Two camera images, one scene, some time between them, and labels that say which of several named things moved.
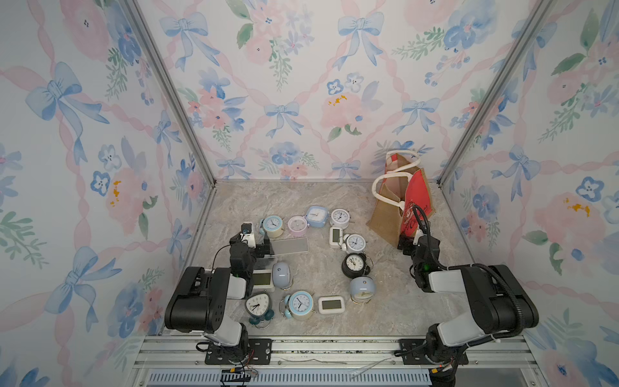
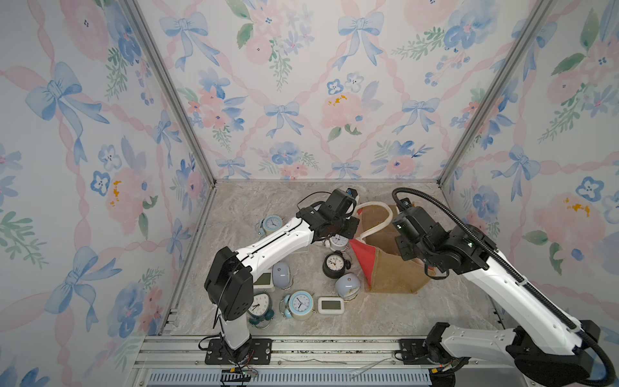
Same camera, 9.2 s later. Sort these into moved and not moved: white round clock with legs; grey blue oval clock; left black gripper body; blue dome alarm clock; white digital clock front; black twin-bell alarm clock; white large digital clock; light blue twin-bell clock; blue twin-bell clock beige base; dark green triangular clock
Moved: left black gripper body; white round clock with legs; blue dome alarm clock; black twin-bell alarm clock
Not moved: light blue twin-bell clock; blue twin-bell clock beige base; white large digital clock; grey blue oval clock; dark green triangular clock; white digital clock front
